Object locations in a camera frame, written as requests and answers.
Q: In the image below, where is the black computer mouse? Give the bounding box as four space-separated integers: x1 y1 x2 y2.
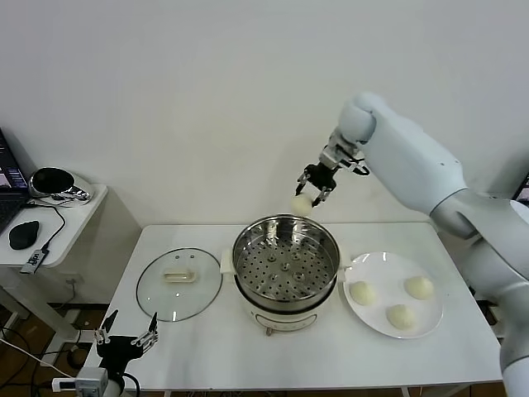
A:
8 221 41 251

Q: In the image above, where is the white side table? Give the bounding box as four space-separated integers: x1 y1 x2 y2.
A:
0 184 144 356

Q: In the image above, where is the silver usb hub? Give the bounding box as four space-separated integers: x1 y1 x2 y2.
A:
20 249 47 276

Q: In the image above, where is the black floor cable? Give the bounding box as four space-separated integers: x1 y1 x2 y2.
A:
0 318 83 397

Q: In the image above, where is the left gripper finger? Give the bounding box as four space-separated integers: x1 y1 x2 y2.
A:
130 312 160 348
93 309 120 344

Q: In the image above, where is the white floor cable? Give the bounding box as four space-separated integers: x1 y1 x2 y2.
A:
0 338 67 375

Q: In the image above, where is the round glass pot lid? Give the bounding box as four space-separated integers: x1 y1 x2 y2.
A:
136 246 224 323

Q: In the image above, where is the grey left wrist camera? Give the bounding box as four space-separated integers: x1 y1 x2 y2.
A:
51 366 109 397

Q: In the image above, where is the white power strip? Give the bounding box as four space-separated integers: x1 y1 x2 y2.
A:
61 308 83 332

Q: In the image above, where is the perforated steel steamer basket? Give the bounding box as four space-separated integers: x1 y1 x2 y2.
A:
231 214 341 309

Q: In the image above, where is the cream electric cooking pot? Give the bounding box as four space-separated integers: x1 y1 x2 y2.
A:
220 243 351 337

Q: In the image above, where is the round white plate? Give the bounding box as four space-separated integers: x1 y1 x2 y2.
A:
341 251 445 340

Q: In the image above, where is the round brown floor object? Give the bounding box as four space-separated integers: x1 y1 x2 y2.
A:
68 349 88 371

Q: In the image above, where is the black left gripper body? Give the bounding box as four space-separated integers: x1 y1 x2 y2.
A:
95 334 144 375

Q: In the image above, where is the black open laptop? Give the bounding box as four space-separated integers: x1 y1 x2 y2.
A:
0 128 32 235
511 173 529 203

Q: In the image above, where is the thin black usb cable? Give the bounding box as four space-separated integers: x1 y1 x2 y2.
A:
22 201 67 253

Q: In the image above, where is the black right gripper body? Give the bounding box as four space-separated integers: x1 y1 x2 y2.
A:
304 162 338 193

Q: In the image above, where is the white steamed baozi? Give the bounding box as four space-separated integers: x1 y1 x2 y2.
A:
291 194 314 216
350 280 379 307
403 275 435 301
386 304 416 332

